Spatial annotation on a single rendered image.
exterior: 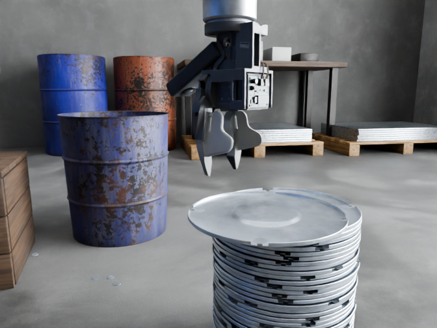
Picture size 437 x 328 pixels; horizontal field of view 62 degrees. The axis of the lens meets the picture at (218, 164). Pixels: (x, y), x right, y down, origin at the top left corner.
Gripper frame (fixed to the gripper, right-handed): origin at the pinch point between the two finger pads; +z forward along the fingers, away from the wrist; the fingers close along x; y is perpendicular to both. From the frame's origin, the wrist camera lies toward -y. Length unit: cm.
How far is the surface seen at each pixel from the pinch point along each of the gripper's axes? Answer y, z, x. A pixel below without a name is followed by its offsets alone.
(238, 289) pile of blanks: -0.3, 23.9, 6.1
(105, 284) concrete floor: -55, 45, 14
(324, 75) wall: -145, -31, 382
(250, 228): 2.3, 11.5, 5.6
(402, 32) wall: -82, -82, 458
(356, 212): 12.6, 12.3, 27.3
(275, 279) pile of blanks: 5.7, 21.0, 8.5
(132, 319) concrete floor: -35, 45, 8
